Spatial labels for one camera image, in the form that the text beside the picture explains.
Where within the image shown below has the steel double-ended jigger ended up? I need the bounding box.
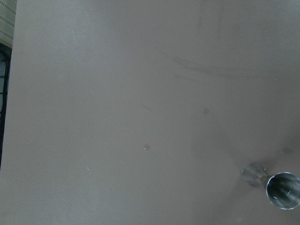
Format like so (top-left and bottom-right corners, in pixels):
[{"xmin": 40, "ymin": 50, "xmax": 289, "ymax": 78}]
[{"xmin": 241, "ymin": 162, "xmax": 300, "ymax": 210}]

